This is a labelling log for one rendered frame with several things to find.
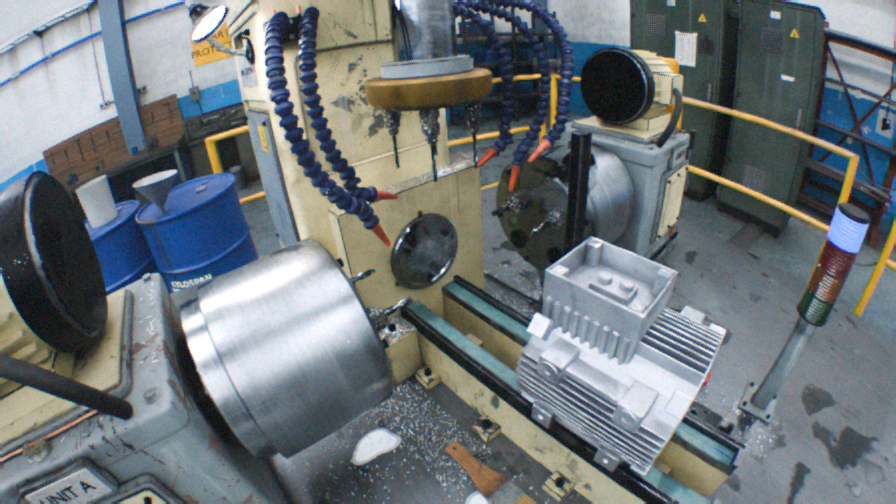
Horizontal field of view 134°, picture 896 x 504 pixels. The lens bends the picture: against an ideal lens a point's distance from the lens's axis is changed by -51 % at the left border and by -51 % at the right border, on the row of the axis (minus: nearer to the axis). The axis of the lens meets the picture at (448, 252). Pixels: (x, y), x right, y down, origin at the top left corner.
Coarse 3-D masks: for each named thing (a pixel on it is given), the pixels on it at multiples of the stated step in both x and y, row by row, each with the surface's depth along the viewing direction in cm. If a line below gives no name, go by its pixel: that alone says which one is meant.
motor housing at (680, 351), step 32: (672, 320) 37; (640, 352) 35; (672, 352) 33; (704, 352) 32; (544, 384) 41; (576, 384) 37; (608, 384) 35; (672, 384) 32; (576, 416) 39; (608, 416) 35; (672, 416) 31; (640, 448) 32
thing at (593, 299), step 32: (576, 256) 43; (608, 256) 44; (640, 256) 41; (544, 288) 41; (576, 288) 37; (608, 288) 39; (640, 288) 40; (672, 288) 38; (576, 320) 39; (608, 320) 36; (640, 320) 32; (608, 352) 37
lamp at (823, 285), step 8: (816, 272) 39; (824, 272) 37; (816, 280) 39; (824, 280) 37; (832, 280) 36; (840, 280) 35; (816, 288) 39; (824, 288) 37; (832, 288) 36; (840, 288) 35; (816, 296) 39; (824, 296) 37; (832, 296) 36
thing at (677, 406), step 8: (536, 320) 42; (544, 320) 41; (552, 320) 41; (528, 328) 42; (536, 328) 41; (544, 328) 41; (552, 328) 42; (712, 328) 36; (720, 328) 36; (536, 336) 41; (544, 336) 41; (680, 392) 30; (672, 400) 30; (680, 400) 30; (688, 400) 29; (664, 408) 30; (672, 408) 30; (680, 408) 29; (688, 408) 29; (680, 416) 29; (640, 472) 36
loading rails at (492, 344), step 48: (432, 336) 65; (480, 336) 73; (528, 336) 63; (432, 384) 69; (480, 384) 58; (480, 432) 58; (528, 432) 52; (720, 432) 40; (576, 480) 47; (624, 480) 39; (672, 480) 37; (720, 480) 37
